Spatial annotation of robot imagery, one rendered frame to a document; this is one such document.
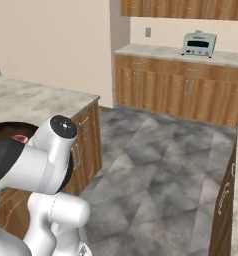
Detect silver drawer handle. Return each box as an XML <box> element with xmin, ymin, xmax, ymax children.
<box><xmin>77</xmin><ymin>116</ymin><xmax>91</xmax><ymax>128</ymax></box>

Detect wooden island drawer front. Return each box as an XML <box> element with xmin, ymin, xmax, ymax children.
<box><xmin>71</xmin><ymin>101</ymin><xmax>101</xmax><ymax>138</ymax></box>

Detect wooden island side panel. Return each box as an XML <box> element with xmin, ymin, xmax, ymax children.
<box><xmin>0</xmin><ymin>186</ymin><xmax>36</xmax><ymax>241</ymax></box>

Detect wooden island cupboard door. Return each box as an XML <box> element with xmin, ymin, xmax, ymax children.
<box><xmin>61</xmin><ymin>128</ymin><xmax>104</xmax><ymax>195</ymax></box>

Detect wooden base cupboards run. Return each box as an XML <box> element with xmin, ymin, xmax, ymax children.
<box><xmin>113</xmin><ymin>54</ymin><xmax>238</xmax><ymax>129</ymax></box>

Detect silver cupboard door handle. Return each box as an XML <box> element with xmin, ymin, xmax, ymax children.
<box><xmin>72</xmin><ymin>143</ymin><xmax>82</xmax><ymax>172</ymax></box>

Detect red steak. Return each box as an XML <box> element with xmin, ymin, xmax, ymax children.
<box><xmin>10</xmin><ymin>134</ymin><xmax>29</xmax><ymax>145</ymax></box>

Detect wooden wall cupboards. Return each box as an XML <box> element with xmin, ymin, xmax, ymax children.
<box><xmin>119</xmin><ymin>0</ymin><xmax>238</xmax><ymax>22</ymax></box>

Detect long silver cabinet handle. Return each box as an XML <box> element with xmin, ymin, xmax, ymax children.
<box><xmin>217</xmin><ymin>182</ymin><xmax>232</xmax><ymax>216</ymax></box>

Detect wooden table cabinet front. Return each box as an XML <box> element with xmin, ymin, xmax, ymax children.
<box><xmin>208</xmin><ymin>142</ymin><xmax>238</xmax><ymax>256</ymax></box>

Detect dark brown pan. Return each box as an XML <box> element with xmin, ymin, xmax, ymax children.
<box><xmin>0</xmin><ymin>121</ymin><xmax>39</xmax><ymax>146</ymax></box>

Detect white toaster oven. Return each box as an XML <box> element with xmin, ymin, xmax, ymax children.
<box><xmin>181</xmin><ymin>30</ymin><xmax>218</xmax><ymax>59</ymax></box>

